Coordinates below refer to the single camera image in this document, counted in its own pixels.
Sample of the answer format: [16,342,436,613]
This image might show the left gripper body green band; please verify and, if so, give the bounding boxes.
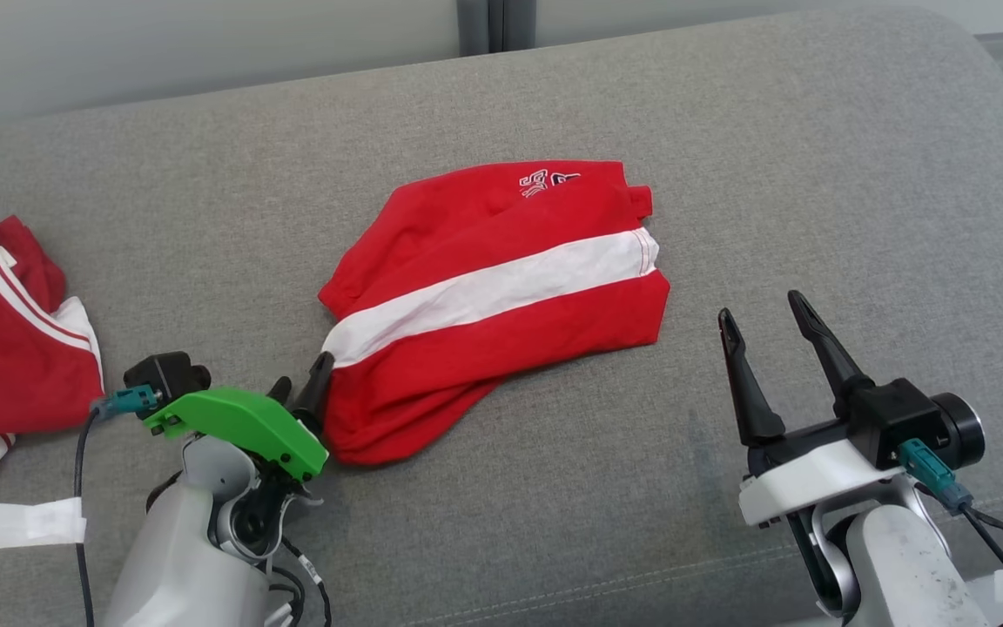
[145,388,329,551]

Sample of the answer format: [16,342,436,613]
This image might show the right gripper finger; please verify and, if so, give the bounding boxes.
[717,307,786,447]
[786,290,873,420]

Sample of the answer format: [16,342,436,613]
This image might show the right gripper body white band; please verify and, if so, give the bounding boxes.
[738,418,905,529]

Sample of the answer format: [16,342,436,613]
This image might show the red shorts white stripe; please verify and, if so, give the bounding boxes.
[317,159,672,468]

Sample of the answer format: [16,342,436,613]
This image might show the red basketball jersey white sleeves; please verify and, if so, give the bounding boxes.
[0,203,107,490]

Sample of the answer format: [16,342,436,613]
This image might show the right camera cable teal plug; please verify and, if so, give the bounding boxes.
[897,438,1003,610]

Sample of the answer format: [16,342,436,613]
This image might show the camera cable teal plug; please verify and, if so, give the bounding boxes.
[897,438,1003,610]
[73,385,160,627]

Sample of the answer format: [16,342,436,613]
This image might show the left camera cable teal plug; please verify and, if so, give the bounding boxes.
[73,385,160,627]

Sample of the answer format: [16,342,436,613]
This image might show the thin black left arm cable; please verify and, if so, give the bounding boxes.
[265,534,333,627]

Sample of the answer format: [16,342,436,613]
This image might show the grey metal partition post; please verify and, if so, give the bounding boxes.
[456,0,539,57]

